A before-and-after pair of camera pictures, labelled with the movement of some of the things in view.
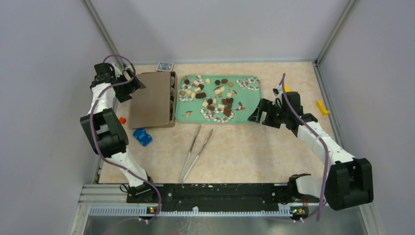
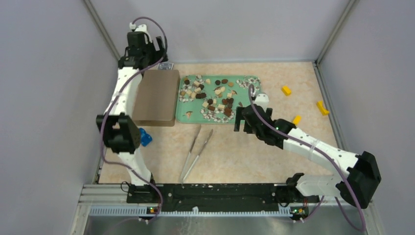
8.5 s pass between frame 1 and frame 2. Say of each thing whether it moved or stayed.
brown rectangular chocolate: stayed
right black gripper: moved
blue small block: stayed
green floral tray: stayed
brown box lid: stayed
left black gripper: moved
